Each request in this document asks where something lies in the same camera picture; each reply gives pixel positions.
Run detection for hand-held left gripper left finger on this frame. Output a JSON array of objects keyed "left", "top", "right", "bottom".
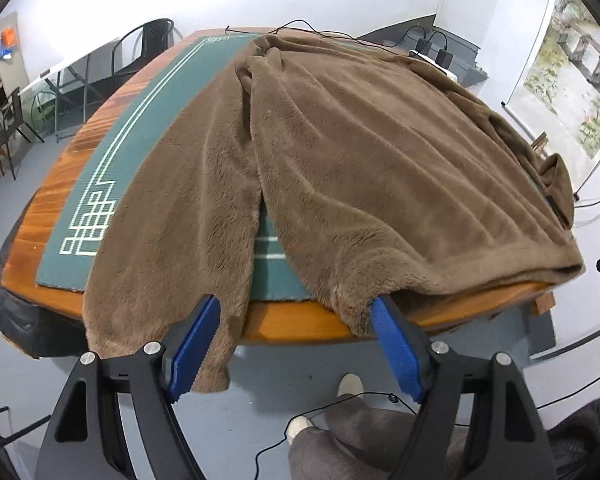
[{"left": 34, "top": 294, "right": 222, "bottom": 480}]

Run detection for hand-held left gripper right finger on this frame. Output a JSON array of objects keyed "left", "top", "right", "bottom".
[{"left": 370, "top": 294, "right": 556, "bottom": 480}]

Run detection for brown fleece garment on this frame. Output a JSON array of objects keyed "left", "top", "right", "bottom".
[{"left": 82, "top": 35, "right": 586, "bottom": 395}]

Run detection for white shoe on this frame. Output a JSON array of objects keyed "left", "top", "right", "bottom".
[
  {"left": 286, "top": 416, "right": 314, "bottom": 444},
  {"left": 337, "top": 373, "right": 365, "bottom": 399}
]

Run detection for person's grey pants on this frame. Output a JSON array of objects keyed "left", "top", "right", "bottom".
[{"left": 287, "top": 395, "right": 476, "bottom": 480}]

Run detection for dark cloth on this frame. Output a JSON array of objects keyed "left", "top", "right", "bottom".
[{"left": 545, "top": 397, "right": 600, "bottom": 480}]

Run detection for black plastic cover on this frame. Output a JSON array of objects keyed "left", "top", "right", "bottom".
[{"left": 0, "top": 270, "right": 89, "bottom": 359}]

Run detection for green table mat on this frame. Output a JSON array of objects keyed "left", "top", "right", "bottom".
[{"left": 34, "top": 35, "right": 381, "bottom": 306}]

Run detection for white power strip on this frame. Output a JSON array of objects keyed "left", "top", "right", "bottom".
[{"left": 409, "top": 49, "right": 458, "bottom": 81}]

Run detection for black metal chair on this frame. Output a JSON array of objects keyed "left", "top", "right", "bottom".
[{"left": 0, "top": 87, "right": 43, "bottom": 181}]

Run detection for white table top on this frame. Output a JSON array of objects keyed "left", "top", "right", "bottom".
[{"left": 40, "top": 37, "right": 122, "bottom": 79}]

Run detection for black round-back chair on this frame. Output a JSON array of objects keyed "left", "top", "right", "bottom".
[{"left": 112, "top": 18, "right": 183, "bottom": 68}]

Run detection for beige storage cabinet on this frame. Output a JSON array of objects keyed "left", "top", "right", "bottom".
[{"left": 0, "top": 12, "right": 31, "bottom": 106}]

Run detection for black floor cable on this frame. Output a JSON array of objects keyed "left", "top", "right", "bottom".
[{"left": 252, "top": 394, "right": 417, "bottom": 480}]

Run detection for landscape wall scroll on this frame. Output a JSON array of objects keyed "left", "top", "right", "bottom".
[{"left": 500, "top": 0, "right": 600, "bottom": 196}]

